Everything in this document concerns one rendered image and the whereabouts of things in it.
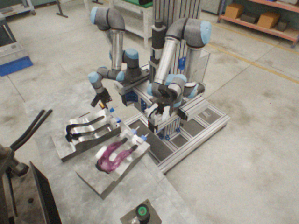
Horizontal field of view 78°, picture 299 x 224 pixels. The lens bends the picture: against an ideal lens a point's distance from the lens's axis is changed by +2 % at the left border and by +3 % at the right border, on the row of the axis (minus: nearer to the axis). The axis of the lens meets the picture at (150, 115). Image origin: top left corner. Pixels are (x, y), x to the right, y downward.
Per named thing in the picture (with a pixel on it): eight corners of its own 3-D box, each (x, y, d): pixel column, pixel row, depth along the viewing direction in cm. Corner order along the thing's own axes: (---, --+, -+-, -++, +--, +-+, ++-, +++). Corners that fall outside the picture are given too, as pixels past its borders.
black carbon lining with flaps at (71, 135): (103, 116, 163) (101, 108, 156) (111, 128, 154) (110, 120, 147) (64, 134, 149) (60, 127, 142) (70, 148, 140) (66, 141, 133)
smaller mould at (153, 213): (147, 201, 121) (147, 198, 116) (161, 223, 112) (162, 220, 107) (120, 221, 113) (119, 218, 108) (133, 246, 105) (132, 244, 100)
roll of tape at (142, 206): (146, 222, 107) (146, 220, 104) (133, 217, 108) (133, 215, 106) (151, 208, 112) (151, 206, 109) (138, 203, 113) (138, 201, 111)
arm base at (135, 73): (135, 66, 185) (134, 58, 178) (144, 73, 177) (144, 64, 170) (122, 72, 179) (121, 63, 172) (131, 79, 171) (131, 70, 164)
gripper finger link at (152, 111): (149, 124, 88) (161, 113, 92) (147, 115, 83) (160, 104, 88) (144, 122, 89) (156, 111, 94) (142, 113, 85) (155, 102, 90)
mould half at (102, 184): (126, 133, 159) (125, 124, 151) (150, 149, 148) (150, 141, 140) (78, 177, 132) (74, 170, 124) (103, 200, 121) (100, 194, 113)
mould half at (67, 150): (108, 114, 173) (105, 104, 163) (121, 132, 159) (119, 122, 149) (53, 139, 154) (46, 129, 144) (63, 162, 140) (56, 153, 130)
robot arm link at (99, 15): (125, 66, 171) (106, 17, 120) (110, 64, 174) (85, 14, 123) (129, 55, 175) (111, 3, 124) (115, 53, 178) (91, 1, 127)
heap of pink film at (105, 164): (119, 139, 147) (117, 134, 141) (135, 151, 139) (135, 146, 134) (93, 163, 133) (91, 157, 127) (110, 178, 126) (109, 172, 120)
